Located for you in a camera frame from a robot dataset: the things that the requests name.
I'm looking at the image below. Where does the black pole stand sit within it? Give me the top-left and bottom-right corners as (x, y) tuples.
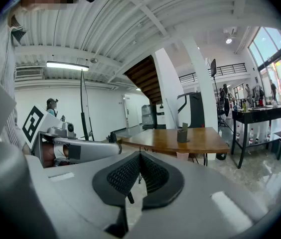
(79, 68), (95, 142)

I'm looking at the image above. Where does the black balcony railing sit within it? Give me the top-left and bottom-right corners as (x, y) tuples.
(178, 62), (247, 85)

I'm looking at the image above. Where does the white door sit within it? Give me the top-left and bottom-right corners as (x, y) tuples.
(124, 94), (141, 129)

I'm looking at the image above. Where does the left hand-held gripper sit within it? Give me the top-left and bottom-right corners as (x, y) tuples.
(22, 105), (123, 169)

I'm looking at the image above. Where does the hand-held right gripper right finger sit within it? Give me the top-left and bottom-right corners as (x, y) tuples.
(128, 150), (277, 239)

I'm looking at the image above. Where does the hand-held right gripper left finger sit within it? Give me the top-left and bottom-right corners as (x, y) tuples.
(25, 150), (141, 239)

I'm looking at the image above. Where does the wooden staircase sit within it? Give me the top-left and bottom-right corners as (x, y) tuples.
(124, 54), (164, 105)

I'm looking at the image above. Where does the long ceiling light tube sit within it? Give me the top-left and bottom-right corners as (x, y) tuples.
(46, 60), (90, 72)

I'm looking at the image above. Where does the small black box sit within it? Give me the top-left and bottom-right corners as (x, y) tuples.
(176, 122), (191, 143)

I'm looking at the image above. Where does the wall air vent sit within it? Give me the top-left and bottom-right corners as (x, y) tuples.
(15, 67), (43, 81)

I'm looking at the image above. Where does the clothes rack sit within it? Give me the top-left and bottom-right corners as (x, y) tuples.
(251, 83), (266, 102)

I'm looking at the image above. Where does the person's striped shirt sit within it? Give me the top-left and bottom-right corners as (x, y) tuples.
(0, 6), (29, 151)

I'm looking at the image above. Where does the pink waste bin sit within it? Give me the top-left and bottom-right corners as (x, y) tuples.
(175, 151), (190, 161)

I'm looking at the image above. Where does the black monitor on tripod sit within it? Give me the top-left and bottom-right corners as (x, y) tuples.
(209, 58), (234, 132)

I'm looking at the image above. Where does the black side table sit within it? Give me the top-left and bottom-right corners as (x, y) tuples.
(231, 105), (281, 169)

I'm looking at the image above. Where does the person's left hand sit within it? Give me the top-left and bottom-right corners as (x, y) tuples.
(42, 142), (70, 169)

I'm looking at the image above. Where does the wrapped grey appliance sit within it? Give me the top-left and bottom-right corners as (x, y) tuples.
(141, 104), (157, 130)

